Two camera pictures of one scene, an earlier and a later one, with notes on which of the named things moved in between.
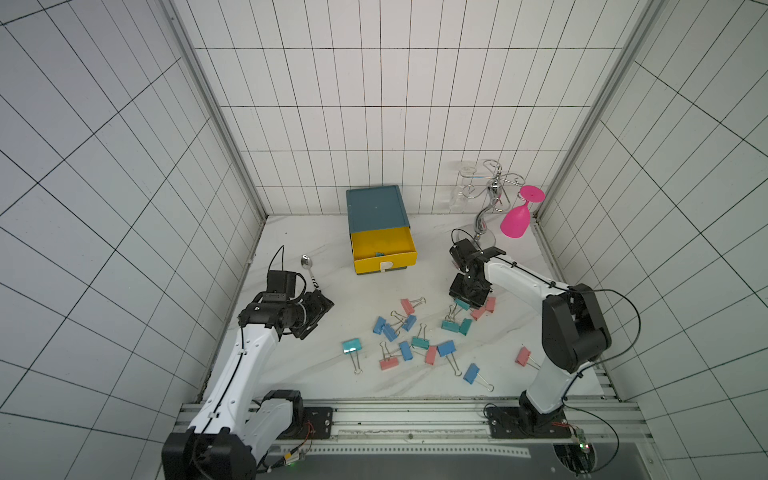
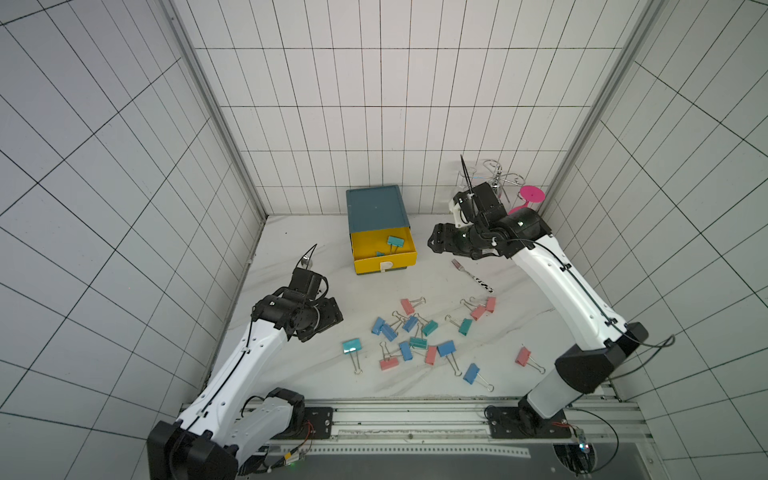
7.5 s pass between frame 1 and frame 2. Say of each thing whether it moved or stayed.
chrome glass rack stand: stayed
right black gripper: moved
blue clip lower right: stayed
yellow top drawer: stayed
